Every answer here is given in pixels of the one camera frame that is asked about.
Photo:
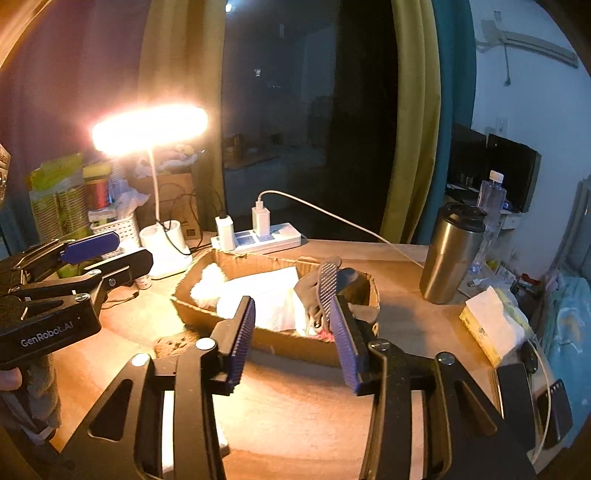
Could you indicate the yellow tissue pack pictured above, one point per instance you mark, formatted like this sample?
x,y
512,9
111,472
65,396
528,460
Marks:
x,y
489,319

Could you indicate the white cloth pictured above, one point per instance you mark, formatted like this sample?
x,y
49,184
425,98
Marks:
x,y
207,291

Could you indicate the red thread spool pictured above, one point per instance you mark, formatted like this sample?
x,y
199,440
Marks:
x,y
97,193

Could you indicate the black smartphone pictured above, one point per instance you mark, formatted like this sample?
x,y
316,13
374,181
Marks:
x,y
516,403

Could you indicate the white power strip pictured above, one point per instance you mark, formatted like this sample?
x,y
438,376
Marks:
x,y
282,237

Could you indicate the clear water bottle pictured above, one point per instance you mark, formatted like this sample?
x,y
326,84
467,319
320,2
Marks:
x,y
491,200

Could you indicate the brown sponge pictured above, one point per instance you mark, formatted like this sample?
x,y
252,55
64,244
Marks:
x,y
173,345

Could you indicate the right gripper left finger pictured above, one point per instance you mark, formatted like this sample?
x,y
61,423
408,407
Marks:
x,y
233,337

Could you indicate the black speaker monitor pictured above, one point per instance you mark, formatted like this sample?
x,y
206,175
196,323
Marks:
x,y
520,166

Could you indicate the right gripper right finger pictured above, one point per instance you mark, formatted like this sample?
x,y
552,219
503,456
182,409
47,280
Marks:
x,y
361,365

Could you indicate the grey headboard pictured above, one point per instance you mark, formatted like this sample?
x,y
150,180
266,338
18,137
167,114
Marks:
x,y
574,255

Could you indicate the steel travel mug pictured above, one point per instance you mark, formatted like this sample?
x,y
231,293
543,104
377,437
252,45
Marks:
x,y
456,239

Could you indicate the pink plush toy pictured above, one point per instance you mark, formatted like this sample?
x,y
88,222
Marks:
x,y
320,334

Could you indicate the white desk lamp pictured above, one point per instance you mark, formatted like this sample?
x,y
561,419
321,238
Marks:
x,y
142,130

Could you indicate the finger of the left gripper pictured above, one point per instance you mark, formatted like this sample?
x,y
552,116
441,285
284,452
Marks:
x,y
115,272
44,260

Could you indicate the green snack bag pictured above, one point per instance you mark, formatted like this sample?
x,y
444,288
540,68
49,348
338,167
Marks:
x,y
58,199

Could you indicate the white plastic basket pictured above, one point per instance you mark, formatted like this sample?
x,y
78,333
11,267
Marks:
x,y
127,231

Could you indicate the small white charger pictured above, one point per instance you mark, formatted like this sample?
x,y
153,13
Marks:
x,y
225,233

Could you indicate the grey striped sock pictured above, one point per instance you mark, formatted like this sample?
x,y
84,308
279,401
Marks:
x,y
316,290

